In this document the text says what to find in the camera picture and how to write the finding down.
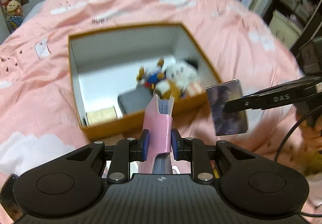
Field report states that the black cable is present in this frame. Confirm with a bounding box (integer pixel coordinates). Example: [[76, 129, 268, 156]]
[[274, 105, 322, 163]]

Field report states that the white plush with black hat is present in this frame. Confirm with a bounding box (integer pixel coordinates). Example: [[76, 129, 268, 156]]
[[165, 59, 198, 92]]

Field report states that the grey flat box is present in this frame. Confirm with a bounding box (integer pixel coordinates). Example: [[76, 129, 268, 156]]
[[117, 85, 152, 114]]

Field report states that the small beige box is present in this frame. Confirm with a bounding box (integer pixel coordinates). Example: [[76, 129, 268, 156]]
[[86, 107, 117, 126]]

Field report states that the right hand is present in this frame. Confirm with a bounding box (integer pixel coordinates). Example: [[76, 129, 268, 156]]
[[299, 116, 322, 151]]

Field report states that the orange cardboard box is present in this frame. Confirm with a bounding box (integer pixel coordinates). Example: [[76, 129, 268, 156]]
[[68, 23, 221, 141]]

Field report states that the dark storage shelf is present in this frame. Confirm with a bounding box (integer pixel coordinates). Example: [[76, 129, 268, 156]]
[[263, 0, 321, 51]]

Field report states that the blue-shirted plush toy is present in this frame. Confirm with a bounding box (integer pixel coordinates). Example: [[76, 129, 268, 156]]
[[136, 58, 165, 90]]

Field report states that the pink cloud-print bedsheet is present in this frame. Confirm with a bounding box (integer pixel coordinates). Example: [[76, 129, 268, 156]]
[[1, 0, 321, 223]]

